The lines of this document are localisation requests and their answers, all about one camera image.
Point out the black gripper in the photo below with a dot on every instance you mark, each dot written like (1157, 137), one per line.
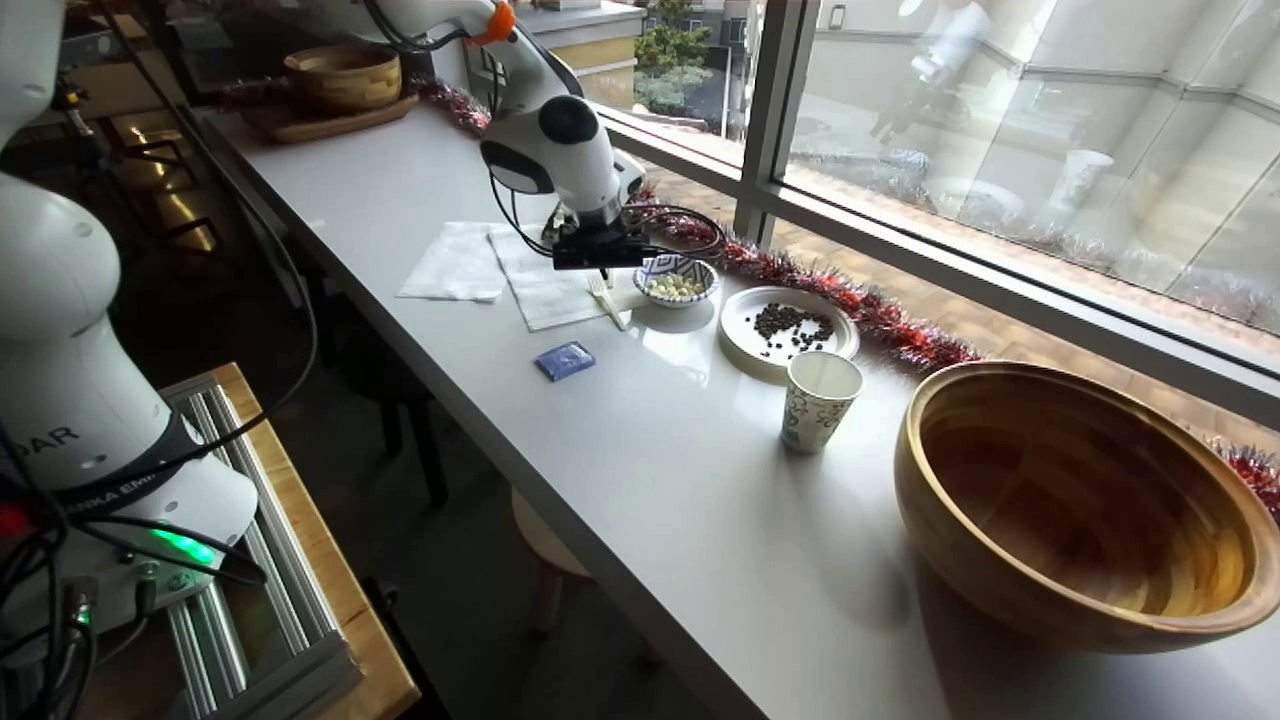
(609, 220)

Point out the small patterned bowl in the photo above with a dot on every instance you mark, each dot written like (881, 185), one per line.
(672, 286)

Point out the patterned paper cup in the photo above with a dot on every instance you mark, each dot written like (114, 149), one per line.
(816, 416)

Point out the small wooden bowl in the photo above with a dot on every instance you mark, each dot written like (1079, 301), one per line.
(345, 78)

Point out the large wooden bowl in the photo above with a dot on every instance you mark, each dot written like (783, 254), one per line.
(1065, 533)

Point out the cream plastic fork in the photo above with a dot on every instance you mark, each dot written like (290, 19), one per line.
(612, 305)

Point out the folded white paper towel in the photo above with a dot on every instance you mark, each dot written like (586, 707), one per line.
(555, 301)

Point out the blue packet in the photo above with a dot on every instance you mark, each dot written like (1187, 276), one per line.
(564, 363)

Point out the white plate with dark food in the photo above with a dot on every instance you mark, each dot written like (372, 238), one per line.
(803, 358)

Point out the round tan stool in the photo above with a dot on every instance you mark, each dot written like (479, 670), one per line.
(544, 533)

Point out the red tinsel garland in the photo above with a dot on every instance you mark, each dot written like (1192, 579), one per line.
(881, 320)

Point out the wooden tray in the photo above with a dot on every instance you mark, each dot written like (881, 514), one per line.
(332, 124)

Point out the wooden board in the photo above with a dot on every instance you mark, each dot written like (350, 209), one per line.
(341, 585)

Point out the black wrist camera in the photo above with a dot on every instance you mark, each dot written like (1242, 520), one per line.
(600, 254)

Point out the dark window frame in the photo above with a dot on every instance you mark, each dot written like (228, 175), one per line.
(775, 104)

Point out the aluminium rail frame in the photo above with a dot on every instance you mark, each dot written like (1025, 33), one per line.
(267, 624)

